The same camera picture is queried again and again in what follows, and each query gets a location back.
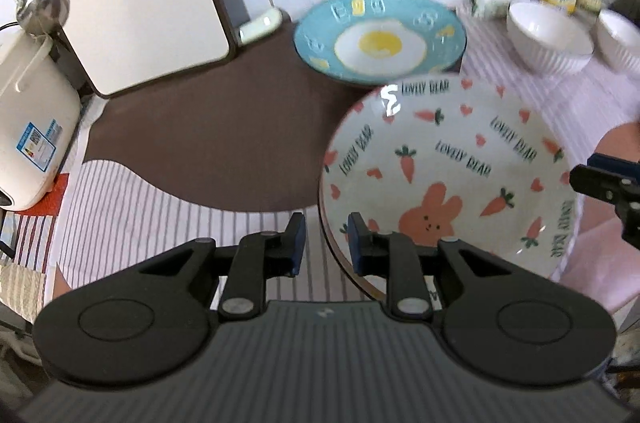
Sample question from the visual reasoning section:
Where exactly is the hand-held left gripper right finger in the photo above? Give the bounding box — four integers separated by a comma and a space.
347, 212, 508, 320

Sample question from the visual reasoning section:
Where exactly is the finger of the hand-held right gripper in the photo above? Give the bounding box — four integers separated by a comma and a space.
569, 153, 640, 249

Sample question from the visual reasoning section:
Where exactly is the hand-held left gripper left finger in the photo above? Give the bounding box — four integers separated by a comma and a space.
137, 212, 307, 321

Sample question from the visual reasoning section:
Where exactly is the white rabbit carrot print plate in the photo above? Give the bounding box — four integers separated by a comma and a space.
318, 78, 583, 299

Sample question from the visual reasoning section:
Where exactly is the blue fried egg print plate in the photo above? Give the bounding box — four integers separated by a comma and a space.
292, 0, 468, 88

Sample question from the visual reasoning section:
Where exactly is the white ribbed bowl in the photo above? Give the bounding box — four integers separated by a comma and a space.
506, 0, 596, 76
594, 9, 640, 71

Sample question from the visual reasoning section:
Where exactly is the striped tablecloth with brown patch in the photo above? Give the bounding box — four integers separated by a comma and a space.
47, 8, 640, 319

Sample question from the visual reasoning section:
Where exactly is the red striped cloth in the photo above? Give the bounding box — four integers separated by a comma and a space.
0, 173, 71, 269

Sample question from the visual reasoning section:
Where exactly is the beige towel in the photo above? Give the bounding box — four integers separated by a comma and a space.
0, 260, 51, 329

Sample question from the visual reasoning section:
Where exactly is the white rice cooker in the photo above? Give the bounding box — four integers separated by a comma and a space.
0, 20, 83, 212

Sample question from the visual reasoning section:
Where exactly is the pale green handle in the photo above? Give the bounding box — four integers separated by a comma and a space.
237, 8, 283, 45

